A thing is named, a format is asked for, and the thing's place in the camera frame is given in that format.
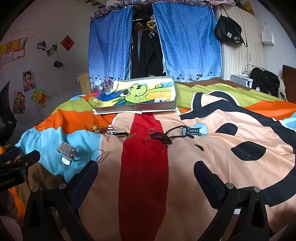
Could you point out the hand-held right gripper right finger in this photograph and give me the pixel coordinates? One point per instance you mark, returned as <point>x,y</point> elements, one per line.
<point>207,179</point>

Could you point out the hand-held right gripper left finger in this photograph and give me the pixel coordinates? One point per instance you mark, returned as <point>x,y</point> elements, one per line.
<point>85,179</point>

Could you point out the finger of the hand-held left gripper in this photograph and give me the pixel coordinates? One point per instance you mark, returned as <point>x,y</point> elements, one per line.
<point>29,158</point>
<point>11,153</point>

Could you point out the clear bangle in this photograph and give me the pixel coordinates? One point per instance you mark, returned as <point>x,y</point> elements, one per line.
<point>104,158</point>

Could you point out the white hair clip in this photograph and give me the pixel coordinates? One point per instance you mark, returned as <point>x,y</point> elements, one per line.
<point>66,149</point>

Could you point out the blue digital watch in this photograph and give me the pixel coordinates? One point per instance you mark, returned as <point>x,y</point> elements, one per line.
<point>195,131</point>

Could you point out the black bar clip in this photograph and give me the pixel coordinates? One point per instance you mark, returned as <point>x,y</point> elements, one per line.
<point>119,133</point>

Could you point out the shallow white box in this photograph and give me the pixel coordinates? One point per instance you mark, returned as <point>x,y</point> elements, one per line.
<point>136,109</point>

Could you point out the colourful printed blanket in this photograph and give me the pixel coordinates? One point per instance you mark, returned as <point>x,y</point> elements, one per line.
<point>185,176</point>

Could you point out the dark pointed object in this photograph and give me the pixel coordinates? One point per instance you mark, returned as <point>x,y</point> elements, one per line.
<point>7,111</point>

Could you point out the cartoon family poster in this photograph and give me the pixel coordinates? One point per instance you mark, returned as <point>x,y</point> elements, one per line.
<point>19,103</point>

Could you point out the yellow bear poster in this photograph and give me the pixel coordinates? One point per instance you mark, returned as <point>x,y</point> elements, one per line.
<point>41,96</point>

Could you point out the white paper sheets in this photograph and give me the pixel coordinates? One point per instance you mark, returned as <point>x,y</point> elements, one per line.
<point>101,113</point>

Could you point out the cartoon boy poster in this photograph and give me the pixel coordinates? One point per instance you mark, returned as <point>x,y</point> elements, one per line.
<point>29,80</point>

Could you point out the wooden board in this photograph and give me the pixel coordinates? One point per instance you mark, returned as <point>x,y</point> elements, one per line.
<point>84,83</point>

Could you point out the small green pouch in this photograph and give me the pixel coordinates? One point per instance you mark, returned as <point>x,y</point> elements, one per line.
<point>57,63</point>

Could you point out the green cartoon drawing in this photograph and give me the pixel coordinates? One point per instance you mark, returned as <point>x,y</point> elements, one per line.
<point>138,92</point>

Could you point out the white cabinet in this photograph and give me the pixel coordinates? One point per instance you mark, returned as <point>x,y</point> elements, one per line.
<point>240,81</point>

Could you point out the black clothes pile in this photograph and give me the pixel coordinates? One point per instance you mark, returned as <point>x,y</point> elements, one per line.
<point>264,81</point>

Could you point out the red diamond paper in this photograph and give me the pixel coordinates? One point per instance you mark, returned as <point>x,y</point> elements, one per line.
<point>67,42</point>

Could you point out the blue dotted curtain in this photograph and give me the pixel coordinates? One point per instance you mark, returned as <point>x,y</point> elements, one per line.
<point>108,51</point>
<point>189,41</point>

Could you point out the beige wardrobe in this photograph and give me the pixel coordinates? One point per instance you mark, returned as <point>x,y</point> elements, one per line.
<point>252,55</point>

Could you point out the black hanging clothes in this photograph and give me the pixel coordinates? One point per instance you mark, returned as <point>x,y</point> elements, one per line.
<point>146,53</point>

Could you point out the black tote bag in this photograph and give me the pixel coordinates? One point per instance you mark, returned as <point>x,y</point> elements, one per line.
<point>227,32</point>

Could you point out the white paper bag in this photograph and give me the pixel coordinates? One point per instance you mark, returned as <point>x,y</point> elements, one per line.
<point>268,37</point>

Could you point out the patterned curtain valance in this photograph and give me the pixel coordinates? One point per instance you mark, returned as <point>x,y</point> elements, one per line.
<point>111,7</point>

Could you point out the red framed wall certificate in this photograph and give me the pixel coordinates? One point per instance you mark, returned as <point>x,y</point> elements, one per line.
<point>12,56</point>

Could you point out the yellow wall certificate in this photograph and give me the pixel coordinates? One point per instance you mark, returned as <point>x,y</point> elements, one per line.
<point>13,45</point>

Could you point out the small wall photo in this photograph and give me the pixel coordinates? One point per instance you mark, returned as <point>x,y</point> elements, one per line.
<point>42,45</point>
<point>52,51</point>

